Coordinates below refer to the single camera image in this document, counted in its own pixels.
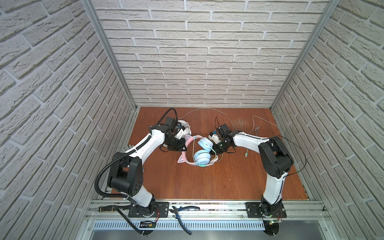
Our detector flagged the white headphones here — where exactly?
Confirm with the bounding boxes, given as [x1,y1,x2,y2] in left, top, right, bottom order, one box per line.
[177,120,192,137]

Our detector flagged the aluminium front rail frame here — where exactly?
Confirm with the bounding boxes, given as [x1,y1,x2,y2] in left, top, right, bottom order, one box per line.
[85,199,331,232]

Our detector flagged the pink blue cat-ear headphones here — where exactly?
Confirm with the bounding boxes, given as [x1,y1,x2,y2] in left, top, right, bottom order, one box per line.
[177,135,219,168]

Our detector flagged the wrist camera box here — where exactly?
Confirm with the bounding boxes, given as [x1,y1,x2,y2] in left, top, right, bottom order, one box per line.
[209,131,221,144]
[175,129,186,140]

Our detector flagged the black yellow screwdriver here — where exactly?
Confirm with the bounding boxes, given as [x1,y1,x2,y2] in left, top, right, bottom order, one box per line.
[98,205,119,213]

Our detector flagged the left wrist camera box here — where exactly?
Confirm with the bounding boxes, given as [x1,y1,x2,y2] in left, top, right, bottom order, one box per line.
[175,129,186,140]

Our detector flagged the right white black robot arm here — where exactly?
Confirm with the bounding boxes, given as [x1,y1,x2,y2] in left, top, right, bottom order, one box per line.
[213,125,294,216]

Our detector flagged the green headphone cable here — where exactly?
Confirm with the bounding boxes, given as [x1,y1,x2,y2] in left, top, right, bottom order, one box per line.
[194,143,249,168]

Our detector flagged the black corrugated cable conduit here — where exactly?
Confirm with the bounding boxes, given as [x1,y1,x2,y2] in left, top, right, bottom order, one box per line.
[94,107,178,236]

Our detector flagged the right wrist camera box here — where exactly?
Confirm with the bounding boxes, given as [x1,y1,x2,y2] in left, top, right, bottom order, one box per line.
[209,131,221,144]

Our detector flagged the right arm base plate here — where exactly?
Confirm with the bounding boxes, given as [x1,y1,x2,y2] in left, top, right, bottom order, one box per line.
[245,201,287,219]

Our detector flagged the white headphone cable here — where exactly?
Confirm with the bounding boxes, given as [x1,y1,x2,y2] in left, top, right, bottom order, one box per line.
[178,107,285,149]

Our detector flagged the blue handled pliers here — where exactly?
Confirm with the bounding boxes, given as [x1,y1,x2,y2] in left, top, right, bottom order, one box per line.
[169,205,201,236]

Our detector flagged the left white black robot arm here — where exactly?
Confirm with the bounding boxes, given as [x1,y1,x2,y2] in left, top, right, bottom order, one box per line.
[107,117,191,213]

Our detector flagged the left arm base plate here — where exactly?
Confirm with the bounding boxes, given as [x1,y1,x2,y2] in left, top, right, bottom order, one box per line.
[129,202,170,218]

